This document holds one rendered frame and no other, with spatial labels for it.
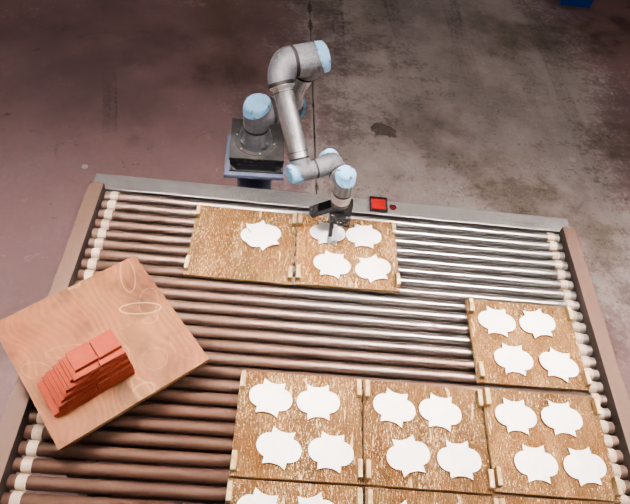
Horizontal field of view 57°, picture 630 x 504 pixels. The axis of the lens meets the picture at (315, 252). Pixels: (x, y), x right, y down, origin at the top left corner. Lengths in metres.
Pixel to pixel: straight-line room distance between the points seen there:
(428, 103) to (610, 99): 1.58
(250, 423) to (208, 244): 0.74
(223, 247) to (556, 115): 3.39
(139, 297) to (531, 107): 3.73
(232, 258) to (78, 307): 0.59
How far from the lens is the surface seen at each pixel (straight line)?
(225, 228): 2.38
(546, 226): 2.78
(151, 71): 4.73
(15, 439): 2.05
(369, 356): 2.13
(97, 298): 2.11
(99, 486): 1.97
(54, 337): 2.07
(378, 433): 2.00
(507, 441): 2.13
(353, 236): 2.39
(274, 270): 2.26
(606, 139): 5.07
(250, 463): 1.93
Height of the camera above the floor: 2.78
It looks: 52 degrees down
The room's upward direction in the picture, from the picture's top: 10 degrees clockwise
